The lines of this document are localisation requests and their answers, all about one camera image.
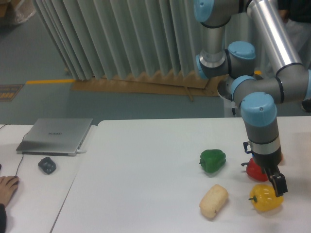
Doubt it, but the green bell pepper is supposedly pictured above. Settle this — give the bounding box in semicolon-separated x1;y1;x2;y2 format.
199;149;226;173

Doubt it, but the grey folding curtain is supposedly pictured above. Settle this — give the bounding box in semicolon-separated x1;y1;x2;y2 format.
33;0;267;80

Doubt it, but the operator black sleeve forearm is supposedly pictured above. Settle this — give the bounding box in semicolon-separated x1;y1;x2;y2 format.
0;204;7;233

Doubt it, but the black mouse cable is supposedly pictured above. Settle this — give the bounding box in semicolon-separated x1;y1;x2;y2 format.
0;123;32;176

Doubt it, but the red bell pepper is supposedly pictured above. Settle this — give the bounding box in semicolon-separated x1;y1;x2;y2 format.
241;158;268;182

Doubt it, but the operator hand on mouse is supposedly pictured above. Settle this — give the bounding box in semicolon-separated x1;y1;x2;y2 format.
0;176;15;207

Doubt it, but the walking person in black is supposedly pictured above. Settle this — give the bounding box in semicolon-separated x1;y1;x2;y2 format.
276;0;311;113

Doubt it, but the flat brown cardboard sheet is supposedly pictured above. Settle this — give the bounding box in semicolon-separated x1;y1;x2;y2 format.
71;70;226;101

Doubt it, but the yellow bell pepper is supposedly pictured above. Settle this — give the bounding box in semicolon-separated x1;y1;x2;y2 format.
248;184;284;212

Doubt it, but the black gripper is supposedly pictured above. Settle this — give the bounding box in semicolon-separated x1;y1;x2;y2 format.
243;142;288;197

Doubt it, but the silver closed laptop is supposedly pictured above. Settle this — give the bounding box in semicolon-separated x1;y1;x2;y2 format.
16;118;93;156

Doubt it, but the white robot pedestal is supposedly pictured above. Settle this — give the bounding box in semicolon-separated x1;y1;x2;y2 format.
217;75;241;117

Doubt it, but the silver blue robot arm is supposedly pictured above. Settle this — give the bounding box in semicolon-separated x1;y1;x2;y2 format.
193;0;311;197

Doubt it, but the small black plastic tray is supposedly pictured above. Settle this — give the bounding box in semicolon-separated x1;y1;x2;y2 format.
38;157;57;175

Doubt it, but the black computer mouse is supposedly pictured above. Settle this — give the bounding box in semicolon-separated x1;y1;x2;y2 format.
10;176;19;192

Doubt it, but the beige bread loaf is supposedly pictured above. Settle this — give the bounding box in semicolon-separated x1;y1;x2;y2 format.
199;184;229;218

